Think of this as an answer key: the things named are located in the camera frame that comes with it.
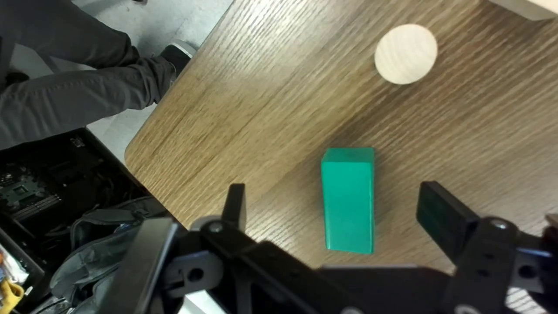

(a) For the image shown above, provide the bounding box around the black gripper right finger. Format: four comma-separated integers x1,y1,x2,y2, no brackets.
414,180,480,262

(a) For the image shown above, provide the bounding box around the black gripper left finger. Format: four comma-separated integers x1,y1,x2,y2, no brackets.
221,181,249,232

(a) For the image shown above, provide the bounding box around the green arch block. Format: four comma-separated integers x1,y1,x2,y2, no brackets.
318,145,376,256

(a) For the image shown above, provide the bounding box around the wooden cylinder block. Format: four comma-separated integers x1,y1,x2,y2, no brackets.
372,23,439,87

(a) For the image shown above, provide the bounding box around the grey fabric bag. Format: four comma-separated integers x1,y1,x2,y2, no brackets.
48,206,175,314

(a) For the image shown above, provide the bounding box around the dark shoe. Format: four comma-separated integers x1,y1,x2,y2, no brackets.
158,40,198,77

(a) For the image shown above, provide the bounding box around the black open equipment case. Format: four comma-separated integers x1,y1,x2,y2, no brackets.
0,127,149,314

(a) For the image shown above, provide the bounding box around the person leg in grey trousers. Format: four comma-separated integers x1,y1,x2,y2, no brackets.
0,0,179,154

